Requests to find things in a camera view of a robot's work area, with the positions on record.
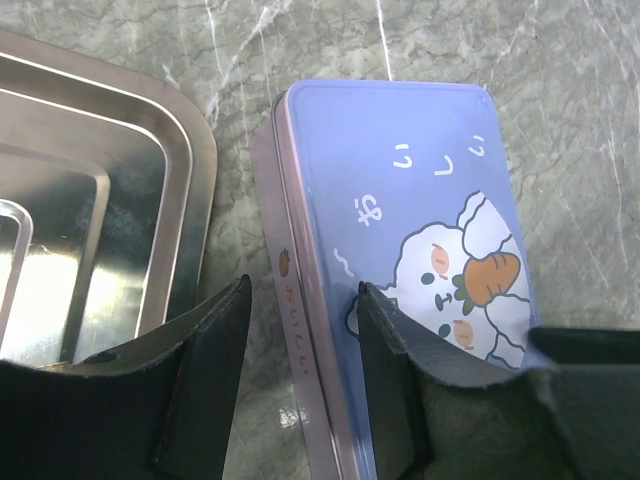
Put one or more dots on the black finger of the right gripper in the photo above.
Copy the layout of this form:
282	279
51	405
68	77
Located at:
586	347

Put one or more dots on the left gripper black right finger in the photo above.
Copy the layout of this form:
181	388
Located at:
439	413

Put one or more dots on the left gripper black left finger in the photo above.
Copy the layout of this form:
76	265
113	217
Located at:
156	407

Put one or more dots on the metal tin lid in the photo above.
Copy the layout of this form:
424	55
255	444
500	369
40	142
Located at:
404	185

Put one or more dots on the steel serving tray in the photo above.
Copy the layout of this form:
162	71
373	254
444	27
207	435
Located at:
107	184

